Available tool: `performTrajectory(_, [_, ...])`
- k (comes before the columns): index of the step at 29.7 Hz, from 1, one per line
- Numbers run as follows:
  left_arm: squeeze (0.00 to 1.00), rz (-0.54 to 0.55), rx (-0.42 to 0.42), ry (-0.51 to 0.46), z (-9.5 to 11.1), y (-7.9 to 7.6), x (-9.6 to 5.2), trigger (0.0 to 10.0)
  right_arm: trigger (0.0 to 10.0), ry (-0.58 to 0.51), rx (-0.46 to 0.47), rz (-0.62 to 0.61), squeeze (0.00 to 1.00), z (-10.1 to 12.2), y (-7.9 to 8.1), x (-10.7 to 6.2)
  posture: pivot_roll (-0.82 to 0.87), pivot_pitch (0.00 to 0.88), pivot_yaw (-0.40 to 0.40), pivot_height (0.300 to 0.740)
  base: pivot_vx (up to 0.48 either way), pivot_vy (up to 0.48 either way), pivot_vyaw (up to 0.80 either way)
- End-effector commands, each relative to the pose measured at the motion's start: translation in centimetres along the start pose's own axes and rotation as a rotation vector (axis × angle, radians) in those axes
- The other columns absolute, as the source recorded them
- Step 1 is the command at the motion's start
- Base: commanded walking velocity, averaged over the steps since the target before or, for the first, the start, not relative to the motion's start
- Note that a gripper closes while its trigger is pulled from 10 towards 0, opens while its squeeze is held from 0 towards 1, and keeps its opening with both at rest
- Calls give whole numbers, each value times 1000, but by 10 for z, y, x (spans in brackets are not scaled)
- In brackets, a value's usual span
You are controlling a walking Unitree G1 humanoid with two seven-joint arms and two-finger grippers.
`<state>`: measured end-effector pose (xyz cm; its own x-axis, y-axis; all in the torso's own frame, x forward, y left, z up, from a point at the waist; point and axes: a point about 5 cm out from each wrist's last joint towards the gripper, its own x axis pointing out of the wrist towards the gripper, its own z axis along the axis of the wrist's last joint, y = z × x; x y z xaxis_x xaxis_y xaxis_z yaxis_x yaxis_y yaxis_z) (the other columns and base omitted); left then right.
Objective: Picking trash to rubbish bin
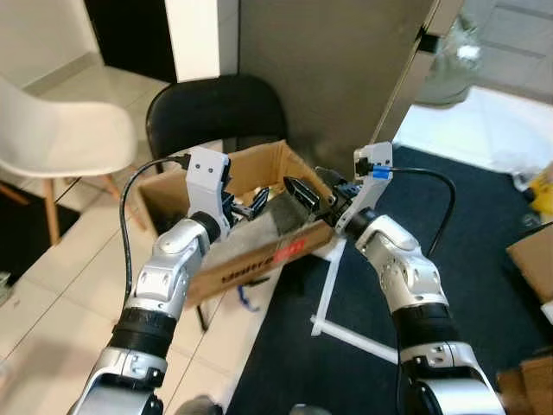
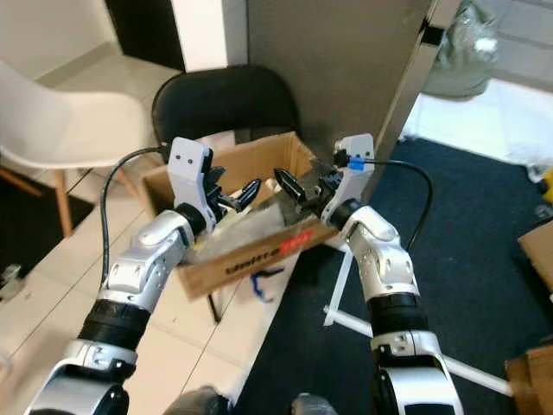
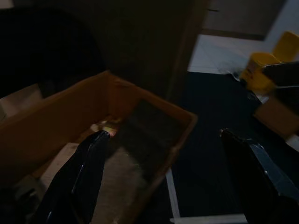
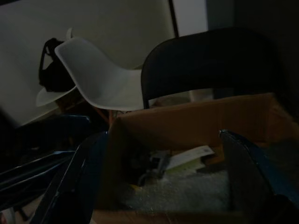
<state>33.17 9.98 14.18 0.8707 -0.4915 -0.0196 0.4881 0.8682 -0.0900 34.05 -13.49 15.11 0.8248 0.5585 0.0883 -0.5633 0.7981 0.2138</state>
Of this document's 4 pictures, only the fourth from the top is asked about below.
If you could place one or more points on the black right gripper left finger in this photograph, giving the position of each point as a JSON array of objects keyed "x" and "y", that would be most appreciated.
[{"x": 77, "y": 177}]

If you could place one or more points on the white printed paper sheet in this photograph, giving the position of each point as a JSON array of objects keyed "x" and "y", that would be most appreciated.
[{"x": 191, "y": 155}]

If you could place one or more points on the black folding chair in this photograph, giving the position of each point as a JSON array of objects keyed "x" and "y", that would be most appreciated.
[{"x": 210, "y": 60}]

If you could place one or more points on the clear bubble wrap sheet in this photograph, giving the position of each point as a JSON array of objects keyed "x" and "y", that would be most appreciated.
[{"x": 182, "y": 191}]

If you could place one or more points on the pale green paper sheet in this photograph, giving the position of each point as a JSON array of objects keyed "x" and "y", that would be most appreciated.
[{"x": 184, "y": 168}]

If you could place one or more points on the black plastic trash bag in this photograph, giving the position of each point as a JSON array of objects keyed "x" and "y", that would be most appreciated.
[{"x": 42, "y": 135}]

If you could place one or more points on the grey plastic item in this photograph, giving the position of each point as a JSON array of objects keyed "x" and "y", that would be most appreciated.
[{"x": 156, "y": 163}]

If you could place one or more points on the black door post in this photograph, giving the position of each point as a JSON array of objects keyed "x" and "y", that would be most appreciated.
[{"x": 174, "y": 16}]

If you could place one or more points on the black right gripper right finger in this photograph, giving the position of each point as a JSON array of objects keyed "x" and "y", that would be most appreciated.
[{"x": 247, "y": 186}]

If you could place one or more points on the white plastic shell chair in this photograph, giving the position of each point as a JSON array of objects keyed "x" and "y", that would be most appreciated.
[{"x": 102, "y": 77}]

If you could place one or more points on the printed brown cardboard box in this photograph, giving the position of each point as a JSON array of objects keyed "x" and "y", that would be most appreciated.
[{"x": 187, "y": 123}]

